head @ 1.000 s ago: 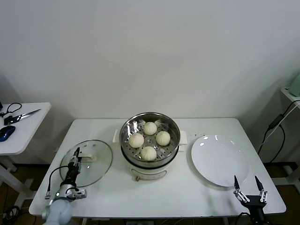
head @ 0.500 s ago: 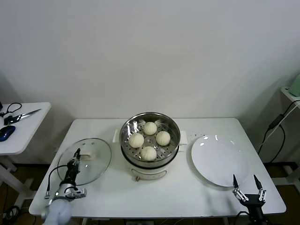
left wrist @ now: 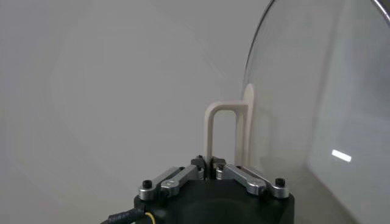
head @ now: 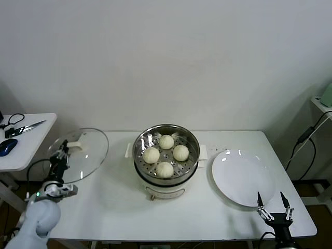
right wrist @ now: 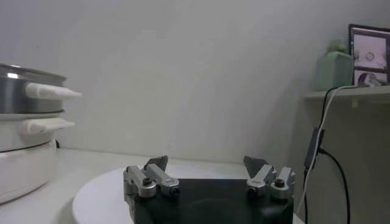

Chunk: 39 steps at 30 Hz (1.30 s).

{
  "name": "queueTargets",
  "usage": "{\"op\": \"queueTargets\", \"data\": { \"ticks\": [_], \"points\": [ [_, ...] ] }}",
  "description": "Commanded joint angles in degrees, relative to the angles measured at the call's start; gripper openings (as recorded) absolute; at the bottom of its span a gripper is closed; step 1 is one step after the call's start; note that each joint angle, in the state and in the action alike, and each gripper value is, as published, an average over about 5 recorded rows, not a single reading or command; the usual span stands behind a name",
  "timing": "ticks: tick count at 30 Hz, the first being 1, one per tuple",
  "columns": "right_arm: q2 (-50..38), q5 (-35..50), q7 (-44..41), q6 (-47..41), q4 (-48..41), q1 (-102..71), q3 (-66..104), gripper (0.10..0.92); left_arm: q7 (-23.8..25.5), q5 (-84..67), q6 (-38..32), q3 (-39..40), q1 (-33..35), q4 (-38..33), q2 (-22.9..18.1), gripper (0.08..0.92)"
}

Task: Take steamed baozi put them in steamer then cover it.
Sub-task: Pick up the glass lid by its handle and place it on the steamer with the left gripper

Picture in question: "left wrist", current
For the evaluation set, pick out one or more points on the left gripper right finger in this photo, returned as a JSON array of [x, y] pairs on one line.
[[243, 179]]

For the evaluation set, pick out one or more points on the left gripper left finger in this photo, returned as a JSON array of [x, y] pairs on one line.
[[179, 179]]

